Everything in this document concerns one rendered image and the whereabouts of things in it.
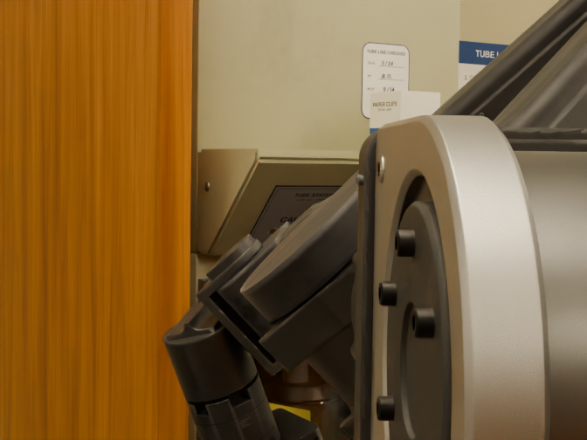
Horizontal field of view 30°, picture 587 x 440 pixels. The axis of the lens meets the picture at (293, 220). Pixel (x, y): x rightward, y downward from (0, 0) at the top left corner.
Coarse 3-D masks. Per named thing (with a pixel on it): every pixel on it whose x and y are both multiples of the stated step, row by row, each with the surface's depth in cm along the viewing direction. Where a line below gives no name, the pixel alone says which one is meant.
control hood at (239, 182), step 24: (216, 168) 101; (240, 168) 97; (264, 168) 96; (288, 168) 97; (312, 168) 98; (336, 168) 100; (216, 192) 101; (240, 192) 97; (264, 192) 98; (216, 216) 101; (240, 216) 100; (216, 240) 102
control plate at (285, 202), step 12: (276, 192) 99; (288, 192) 99; (300, 192) 100; (312, 192) 101; (324, 192) 101; (276, 204) 100; (288, 204) 101; (300, 204) 102; (312, 204) 102; (264, 216) 101; (276, 216) 101; (288, 216) 102; (252, 228) 102; (264, 228) 102; (264, 240) 104
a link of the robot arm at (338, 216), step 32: (576, 32) 55; (576, 64) 49; (544, 96) 48; (576, 96) 49; (352, 192) 43; (320, 224) 43; (352, 224) 42; (288, 256) 42; (320, 256) 42; (352, 256) 42; (256, 288) 43; (288, 288) 43
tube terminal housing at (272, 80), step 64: (256, 0) 107; (320, 0) 110; (384, 0) 115; (448, 0) 119; (192, 64) 105; (256, 64) 107; (320, 64) 111; (448, 64) 119; (192, 128) 105; (256, 128) 107; (320, 128) 111; (192, 192) 105; (192, 256) 105
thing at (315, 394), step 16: (304, 368) 90; (272, 384) 94; (288, 384) 92; (304, 384) 90; (320, 384) 88; (272, 400) 94; (288, 400) 92; (304, 400) 90; (320, 400) 88; (336, 400) 86; (320, 416) 88; (336, 416) 86; (336, 432) 86
